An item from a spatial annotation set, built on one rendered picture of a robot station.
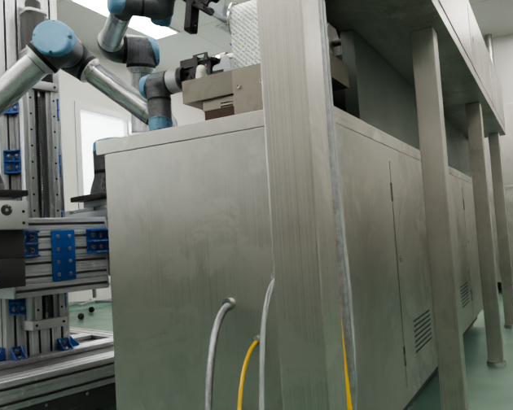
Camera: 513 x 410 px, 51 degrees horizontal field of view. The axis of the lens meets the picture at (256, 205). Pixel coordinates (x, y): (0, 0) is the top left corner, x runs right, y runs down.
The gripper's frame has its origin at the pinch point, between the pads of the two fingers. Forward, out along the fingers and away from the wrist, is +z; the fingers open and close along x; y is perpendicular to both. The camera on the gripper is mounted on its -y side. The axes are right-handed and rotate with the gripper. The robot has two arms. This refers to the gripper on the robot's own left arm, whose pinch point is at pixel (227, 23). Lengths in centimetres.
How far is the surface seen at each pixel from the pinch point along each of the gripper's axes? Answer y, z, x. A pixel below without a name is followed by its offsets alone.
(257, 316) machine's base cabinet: -51, 70, -32
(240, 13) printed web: 4.4, 6.9, -6.0
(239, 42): -2.7, 11.8, -6.1
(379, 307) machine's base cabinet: -40, 87, -1
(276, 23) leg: 4, 69, -83
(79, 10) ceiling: -62, -315, 215
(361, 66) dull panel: 9.2, 45.1, 1.0
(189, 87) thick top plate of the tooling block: -18.6, 18.6, -25.8
